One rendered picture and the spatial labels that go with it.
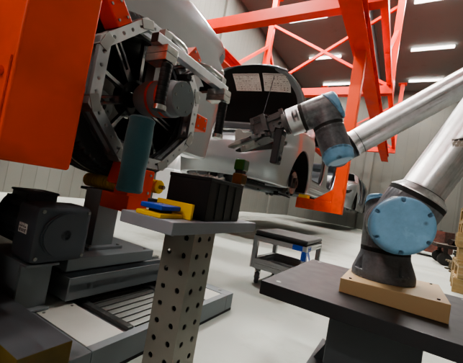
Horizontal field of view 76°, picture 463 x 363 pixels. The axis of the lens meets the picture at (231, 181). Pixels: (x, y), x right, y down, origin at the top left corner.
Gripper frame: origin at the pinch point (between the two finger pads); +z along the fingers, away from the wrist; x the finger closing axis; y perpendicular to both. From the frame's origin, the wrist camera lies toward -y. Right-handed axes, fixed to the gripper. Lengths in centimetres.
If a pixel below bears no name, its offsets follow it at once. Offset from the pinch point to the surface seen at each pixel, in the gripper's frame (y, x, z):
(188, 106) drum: 22.3, 2.1, 13.5
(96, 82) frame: 27, 30, 30
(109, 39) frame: 41, 28, 23
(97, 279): -32, 13, 59
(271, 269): -50, -89, 29
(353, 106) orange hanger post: 128, -360, -65
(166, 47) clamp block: 29.2, 25.2, 4.5
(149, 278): -37, -13, 58
